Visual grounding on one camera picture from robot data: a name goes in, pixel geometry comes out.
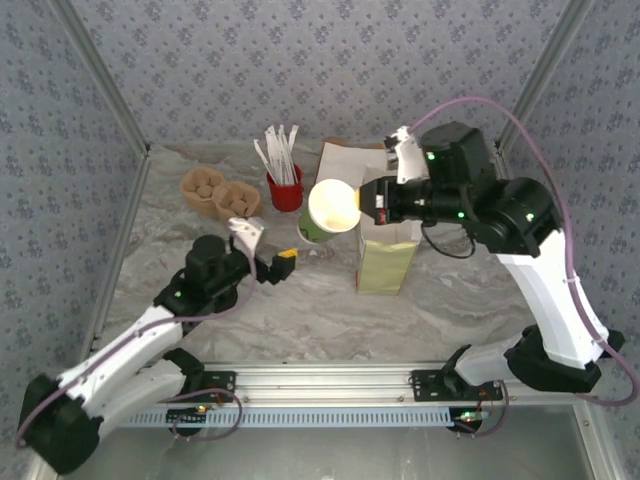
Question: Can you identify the green paper coffee cup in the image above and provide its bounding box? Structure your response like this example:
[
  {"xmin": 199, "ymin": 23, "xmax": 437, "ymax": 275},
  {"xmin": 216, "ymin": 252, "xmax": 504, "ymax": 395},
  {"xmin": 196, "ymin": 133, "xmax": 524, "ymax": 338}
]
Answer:
[{"xmin": 297, "ymin": 178, "xmax": 362, "ymax": 246}]

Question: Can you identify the white yellow paper bag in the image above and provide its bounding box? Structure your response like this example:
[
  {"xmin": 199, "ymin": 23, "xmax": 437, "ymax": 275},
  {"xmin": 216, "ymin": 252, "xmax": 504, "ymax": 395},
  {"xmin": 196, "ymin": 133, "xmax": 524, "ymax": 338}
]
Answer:
[{"xmin": 355, "ymin": 163, "xmax": 425, "ymax": 297}]

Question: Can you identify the white stir stick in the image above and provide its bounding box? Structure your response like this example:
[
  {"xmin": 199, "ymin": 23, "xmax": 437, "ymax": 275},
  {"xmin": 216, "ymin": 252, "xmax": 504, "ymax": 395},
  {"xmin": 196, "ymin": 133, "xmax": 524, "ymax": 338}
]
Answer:
[
  {"xmin": 277, "ymin": 124, "xmax": 292, "ymax": 185},
  {"xmin": 253, "ymin": 139, "xmax": 279, "ymax": 184},
  {"xmin": 285, "ymin": 124, "xmax": 300, "ymax": 171},
  {"xmin": 264, "ymin": 125, "xmax": 286, "ymax": 185}
]

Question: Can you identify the white napkin stack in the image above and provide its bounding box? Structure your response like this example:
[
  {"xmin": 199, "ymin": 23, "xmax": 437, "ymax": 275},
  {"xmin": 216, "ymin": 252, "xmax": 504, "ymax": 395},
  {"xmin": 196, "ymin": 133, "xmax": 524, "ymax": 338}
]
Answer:
[{"xmin": 313, "ymin": 142, "xmax": 389, "ymax": 196}]

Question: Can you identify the red cup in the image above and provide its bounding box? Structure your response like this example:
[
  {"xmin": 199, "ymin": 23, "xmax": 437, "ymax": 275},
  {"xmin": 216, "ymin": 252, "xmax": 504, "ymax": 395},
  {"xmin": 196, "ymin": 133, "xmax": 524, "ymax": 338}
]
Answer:
[{"xmin": 265, "ymin": 163, "xmax": 305, "ymax": 213}]

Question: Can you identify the brown pulp cup carrier stack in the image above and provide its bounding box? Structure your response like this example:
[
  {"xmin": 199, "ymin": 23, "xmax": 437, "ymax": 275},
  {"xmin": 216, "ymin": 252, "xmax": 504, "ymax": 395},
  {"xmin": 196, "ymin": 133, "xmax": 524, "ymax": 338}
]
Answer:
[{"xmin": 179, "ymin": 167, "xmax": 264, "ymax": 221}]

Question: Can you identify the small LED circuit board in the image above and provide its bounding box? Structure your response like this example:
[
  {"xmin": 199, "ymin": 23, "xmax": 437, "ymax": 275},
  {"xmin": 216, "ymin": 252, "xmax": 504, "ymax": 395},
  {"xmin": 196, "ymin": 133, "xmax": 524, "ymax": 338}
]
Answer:
[
  {"xmin": 167, "ymin": 405, "xmax": 209, "ymax": 434},
  {"xmin": 452, "ymin": 408, "xmax": 489, "ymax": 434}
]

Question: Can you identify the metal base panel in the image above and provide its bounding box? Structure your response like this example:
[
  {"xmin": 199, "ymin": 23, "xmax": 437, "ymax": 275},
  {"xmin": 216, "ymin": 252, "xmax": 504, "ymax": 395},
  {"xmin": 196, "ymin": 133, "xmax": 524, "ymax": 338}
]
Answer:
[{"xmin": 27, "ymin": 404, "xmax": 619, "ymax": 480}]

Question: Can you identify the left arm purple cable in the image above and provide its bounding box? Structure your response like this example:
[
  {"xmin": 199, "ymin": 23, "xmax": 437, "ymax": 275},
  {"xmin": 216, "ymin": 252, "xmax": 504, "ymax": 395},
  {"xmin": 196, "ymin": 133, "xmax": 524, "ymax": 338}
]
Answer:
[{"xmin": 13, "ymin": 249, "xmax": 245, "ymax": 449}]

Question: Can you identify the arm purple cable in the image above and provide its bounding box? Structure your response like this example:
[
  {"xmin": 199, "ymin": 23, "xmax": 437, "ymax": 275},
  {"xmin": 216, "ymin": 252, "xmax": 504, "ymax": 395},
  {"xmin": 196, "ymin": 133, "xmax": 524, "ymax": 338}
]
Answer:
[
  {"xmin": 13, "ymin": 249, "xmax": 245, "ymax": 449},
  {"xmin": 409, "ymin": 96, "xmax": 640, "ymax": 440}
]

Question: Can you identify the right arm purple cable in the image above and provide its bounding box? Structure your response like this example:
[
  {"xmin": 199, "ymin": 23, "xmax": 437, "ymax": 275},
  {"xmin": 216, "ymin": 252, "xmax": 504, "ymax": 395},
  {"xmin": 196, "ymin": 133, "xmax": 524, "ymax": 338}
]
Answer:
[{"xmin": 409, "ymin": 96, "xmax": 640, "ymax": 440}]

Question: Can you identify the right thin black cable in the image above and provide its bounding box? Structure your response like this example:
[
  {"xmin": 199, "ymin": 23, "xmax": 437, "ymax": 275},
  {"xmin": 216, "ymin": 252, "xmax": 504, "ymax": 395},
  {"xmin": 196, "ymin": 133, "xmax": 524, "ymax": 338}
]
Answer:
[{"xmin": 421, "ymin": 222, "xmax": 479, "ymax": 260}]

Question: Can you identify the aluminium mounting rail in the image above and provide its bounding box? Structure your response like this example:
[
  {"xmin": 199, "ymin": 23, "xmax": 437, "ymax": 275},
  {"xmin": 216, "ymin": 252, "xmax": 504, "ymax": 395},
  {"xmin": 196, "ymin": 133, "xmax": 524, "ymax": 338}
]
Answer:
[{"xmin": 92, "ymin": 360, "xmax": 549, "ymax": 407}]

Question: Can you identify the aluminium frame post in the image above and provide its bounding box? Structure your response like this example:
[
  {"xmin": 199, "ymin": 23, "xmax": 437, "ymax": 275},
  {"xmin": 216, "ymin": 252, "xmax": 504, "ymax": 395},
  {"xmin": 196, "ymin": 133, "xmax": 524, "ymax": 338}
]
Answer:
[
  {"xmin": 494, "ymin": 0, "xmax": 599, "ymax": 154},
  {"xmin": 52, "ymin": 0, "xmax": 152, "ymax": 156}
]

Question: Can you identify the slotted grey cable duct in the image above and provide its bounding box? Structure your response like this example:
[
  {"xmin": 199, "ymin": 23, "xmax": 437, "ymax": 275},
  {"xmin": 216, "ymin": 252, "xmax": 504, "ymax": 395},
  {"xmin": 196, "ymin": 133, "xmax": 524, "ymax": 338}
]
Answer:
[{"xmin": 107, "ymin": 405, "xmax": 456, "ymax": 430}]

